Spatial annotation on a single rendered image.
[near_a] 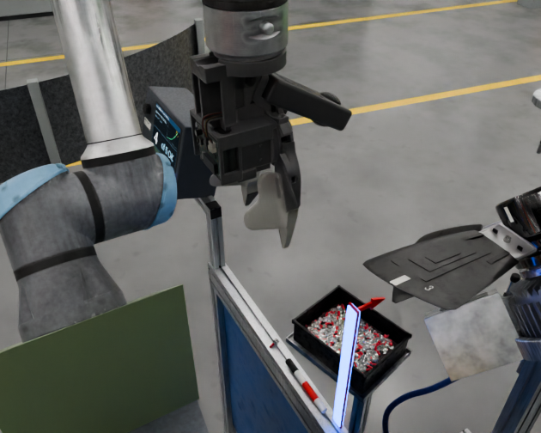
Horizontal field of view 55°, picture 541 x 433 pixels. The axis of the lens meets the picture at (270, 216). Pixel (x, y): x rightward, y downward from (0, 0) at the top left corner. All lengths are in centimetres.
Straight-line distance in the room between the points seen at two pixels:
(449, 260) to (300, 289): 163
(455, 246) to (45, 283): 68
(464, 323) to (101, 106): 77
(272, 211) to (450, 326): 63
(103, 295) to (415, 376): 169
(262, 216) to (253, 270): 209
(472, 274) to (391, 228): 202
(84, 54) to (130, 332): 41
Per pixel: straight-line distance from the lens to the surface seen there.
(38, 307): 78
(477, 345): 111
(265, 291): 251
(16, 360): 76
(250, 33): 46
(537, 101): 89
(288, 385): 117
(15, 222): 80
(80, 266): 79
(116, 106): 84
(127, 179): 82
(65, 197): 80
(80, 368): 80
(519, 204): 106
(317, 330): 125
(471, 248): 100
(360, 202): 311
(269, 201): 53
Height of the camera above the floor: 180
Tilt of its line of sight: 38 degrees down
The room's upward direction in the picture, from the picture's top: straight up
